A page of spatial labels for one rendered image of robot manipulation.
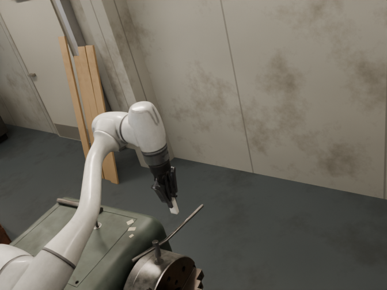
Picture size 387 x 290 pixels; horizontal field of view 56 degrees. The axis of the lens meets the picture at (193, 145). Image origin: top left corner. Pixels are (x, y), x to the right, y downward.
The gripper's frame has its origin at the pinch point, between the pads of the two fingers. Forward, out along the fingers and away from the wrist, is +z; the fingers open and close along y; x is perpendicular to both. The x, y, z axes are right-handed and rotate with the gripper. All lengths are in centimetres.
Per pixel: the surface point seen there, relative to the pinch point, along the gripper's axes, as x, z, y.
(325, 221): -15, 132, 144
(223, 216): 69, 132, 128
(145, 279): -1.1, 11.6, -24.8
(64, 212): 57, 9, -8
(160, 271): -5.1, 10.8, -20.6
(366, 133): -40, 71, 182
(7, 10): 381, -59, 219
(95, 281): 13.8, 9.4, -32.9
